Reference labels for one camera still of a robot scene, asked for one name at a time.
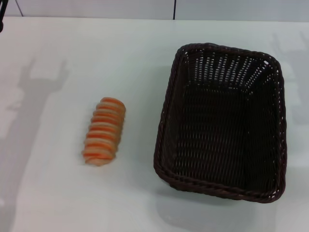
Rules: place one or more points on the orange striped bread roll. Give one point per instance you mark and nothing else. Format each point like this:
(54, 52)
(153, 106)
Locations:
(104, 131)

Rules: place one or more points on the dark brown woven basket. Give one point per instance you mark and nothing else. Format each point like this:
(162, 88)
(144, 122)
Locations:
(224, 135)

